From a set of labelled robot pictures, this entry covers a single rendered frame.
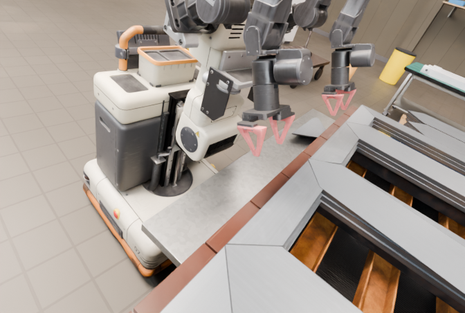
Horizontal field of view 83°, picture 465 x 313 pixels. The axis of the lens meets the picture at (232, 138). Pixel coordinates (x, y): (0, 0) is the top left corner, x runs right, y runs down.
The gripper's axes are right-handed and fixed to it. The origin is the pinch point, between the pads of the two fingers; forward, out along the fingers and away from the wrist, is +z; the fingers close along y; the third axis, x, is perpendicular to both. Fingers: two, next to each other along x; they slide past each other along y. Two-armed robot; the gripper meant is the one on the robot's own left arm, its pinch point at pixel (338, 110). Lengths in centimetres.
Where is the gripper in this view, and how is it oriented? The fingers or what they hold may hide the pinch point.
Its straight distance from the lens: 99.8
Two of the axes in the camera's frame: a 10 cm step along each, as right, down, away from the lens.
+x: -7.4, -1.4, 6.6
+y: 6.7, -2.7, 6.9
